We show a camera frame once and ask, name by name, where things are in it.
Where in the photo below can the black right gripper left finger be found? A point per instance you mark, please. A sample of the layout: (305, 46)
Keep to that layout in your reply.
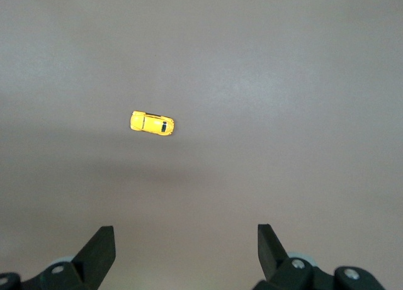
(94, 258)

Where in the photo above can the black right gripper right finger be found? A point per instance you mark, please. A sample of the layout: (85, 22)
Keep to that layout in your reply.
(270, 258)

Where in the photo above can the yellow beetle toy car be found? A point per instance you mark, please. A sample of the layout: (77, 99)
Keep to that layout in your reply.
(151, 124)

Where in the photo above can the brown table mat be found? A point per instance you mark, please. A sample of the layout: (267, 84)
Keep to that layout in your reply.
(201, 66)

